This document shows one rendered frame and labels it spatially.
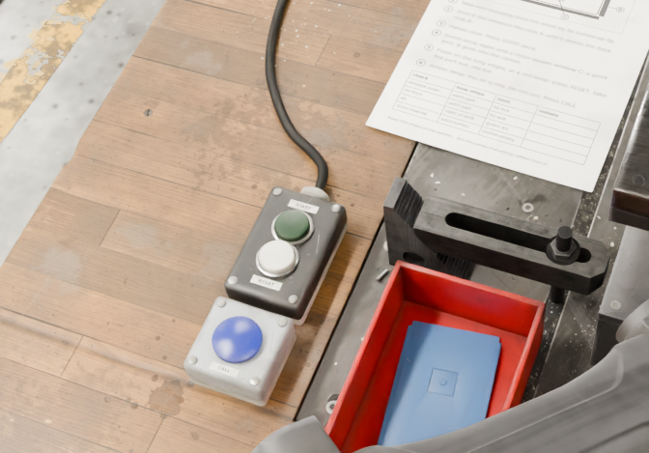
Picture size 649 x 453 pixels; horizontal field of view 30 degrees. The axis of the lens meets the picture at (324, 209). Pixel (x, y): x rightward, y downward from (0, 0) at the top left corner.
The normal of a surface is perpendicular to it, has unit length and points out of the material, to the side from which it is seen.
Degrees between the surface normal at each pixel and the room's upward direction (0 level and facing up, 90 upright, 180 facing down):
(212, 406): 0
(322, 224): 0
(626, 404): 26
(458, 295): 90
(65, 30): 0
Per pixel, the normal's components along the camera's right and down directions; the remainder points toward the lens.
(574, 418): 0.28, -0.71
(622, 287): -0.10, -0.55
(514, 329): -0.37, 0.79
